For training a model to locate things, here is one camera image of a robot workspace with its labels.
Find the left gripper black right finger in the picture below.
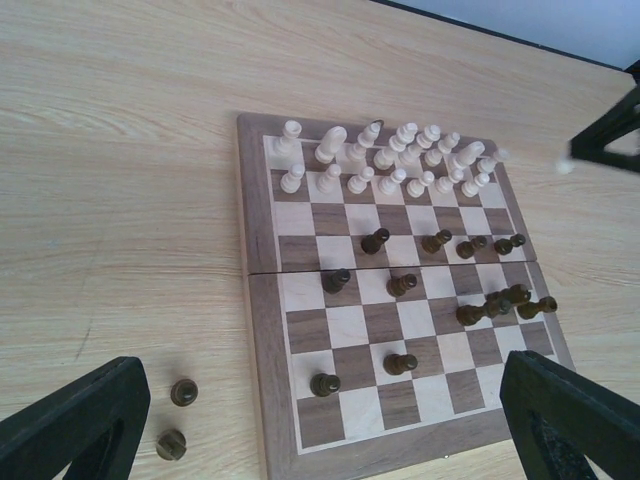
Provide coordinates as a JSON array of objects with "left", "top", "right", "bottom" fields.
[{"left": 500, "top": 350, "right": 639, "bottom": 479}]

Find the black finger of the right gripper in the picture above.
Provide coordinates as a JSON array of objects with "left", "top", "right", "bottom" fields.
[{"left": 569, "top": 85, "right": 639, "bottom": 173}]

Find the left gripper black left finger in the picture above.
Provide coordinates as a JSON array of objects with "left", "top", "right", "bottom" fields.
[{"left": 1, "top": 356, "right": 150, "bottom": 479}]

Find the white pawn off board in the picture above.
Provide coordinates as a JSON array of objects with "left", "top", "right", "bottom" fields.
[{"left": 555, "top": 158, "right": 575, "bottom": 175}]

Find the dark piece off board middle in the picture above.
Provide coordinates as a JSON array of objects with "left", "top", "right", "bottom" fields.
[{"left": 156, "top": 429, "right": 187, "bottom": 461}]

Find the dark piece off board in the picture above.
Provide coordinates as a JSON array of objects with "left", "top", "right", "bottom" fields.
[
  {"left": 170, "top": 378, "right": 199, "bottom": 407},
  {"left": 156, "top": 429, "right": 187, "bottom": 461}
]

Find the dark piece off board upper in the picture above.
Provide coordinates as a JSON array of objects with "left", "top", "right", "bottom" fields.
[{"left": 170, "top": 378, "right": 199, "bottom": 407}]

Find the wooden chess board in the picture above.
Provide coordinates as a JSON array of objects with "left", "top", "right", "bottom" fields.
[{"left": 237, "top": 113, "right": 573, "bottom": 479}]

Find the dark king piece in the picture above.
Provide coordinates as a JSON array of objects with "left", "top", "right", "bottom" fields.
[{"left": 456, "top": 299, "right": 512, "bottom": 326}]

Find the dark pawn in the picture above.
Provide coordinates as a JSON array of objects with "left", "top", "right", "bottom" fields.
[
  {"left": 322, "top": 268, "right": 351, "bottom": 294},
  {"left": 421, "top": 229, "right": 452, "bottom": 254},
  {"left": 383, "top": 353, "right": 418, "bottom": 376},
  {"left": 310, "top": 373, "right": 341, "bottom": 397},
  {"left": 386, "top": 273, "right": 418, "bottom": 298},
  {"left": 361, "top": 228, "right": 390, "bottom": 255}
]

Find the dark pawn upper middle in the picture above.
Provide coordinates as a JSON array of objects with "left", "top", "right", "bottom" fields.
[{"left": 421, "top": 229, "right": 452, "bottom": 254}]

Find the dark pawn near left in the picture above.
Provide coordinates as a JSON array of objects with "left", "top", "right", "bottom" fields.
[{"left": 310, "top": 373, "right": 341, "bottom": 397}]

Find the dark pawn upper left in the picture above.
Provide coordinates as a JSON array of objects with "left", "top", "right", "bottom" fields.
[{"left": 361, "top": 228, "right": 390, "bottom": 255}]

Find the dark pawn centre left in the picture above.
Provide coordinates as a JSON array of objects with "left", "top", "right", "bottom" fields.
[{"left": 322, "top": 268, "right": 351, "bottom": 294}]

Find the white knight left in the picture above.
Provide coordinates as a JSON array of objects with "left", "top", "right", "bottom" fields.
[{"left": 314, "top": 126, "right": 347, "bottom": 164}]

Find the white pawn leftmost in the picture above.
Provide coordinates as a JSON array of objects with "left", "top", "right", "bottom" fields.
[{"left": 280, "top": 163, "right": 305, "bottom": 194}]

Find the white rook left corner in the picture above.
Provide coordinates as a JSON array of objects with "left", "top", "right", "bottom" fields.
[{"left": 274, "top": 119, "right": 302, "bottom": 156}]

